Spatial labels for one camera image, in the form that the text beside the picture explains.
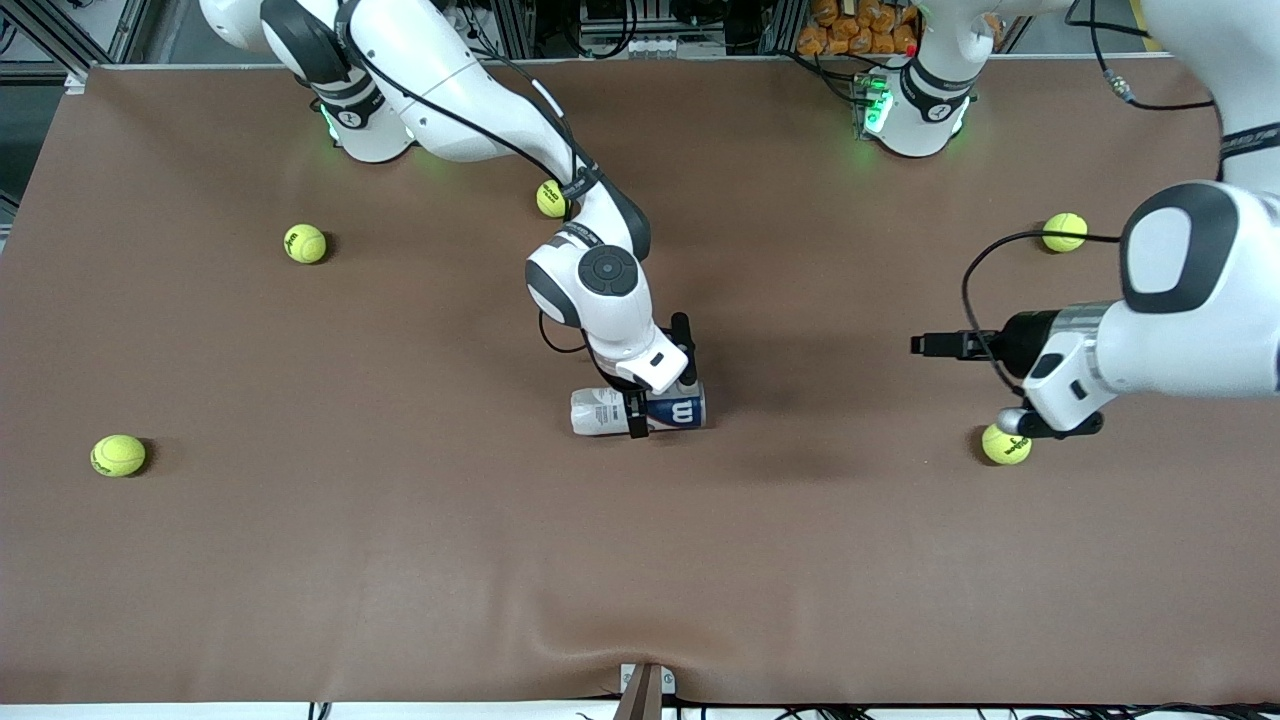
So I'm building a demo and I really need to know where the white blue tennis ball can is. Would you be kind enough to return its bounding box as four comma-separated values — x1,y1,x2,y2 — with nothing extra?
570,383,707,439

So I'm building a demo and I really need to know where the brown table mat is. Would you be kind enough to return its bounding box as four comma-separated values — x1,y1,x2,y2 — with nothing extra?
0,58,1280,706

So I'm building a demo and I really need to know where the orange packaged goods pile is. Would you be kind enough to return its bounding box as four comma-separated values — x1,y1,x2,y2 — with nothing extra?
797,0,921,57

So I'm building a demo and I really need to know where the white long power strip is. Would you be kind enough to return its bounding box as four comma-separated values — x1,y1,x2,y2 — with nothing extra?
613,36,703,58

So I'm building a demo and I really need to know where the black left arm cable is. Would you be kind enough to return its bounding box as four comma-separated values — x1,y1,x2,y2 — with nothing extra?
962,0,1229,397

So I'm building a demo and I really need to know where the grey table edge bracket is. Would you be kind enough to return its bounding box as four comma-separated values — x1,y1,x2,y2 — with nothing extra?
613,662,677,720

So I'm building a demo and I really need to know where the aluminium frame profile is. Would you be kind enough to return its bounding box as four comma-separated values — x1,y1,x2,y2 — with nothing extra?
0,0,151,86

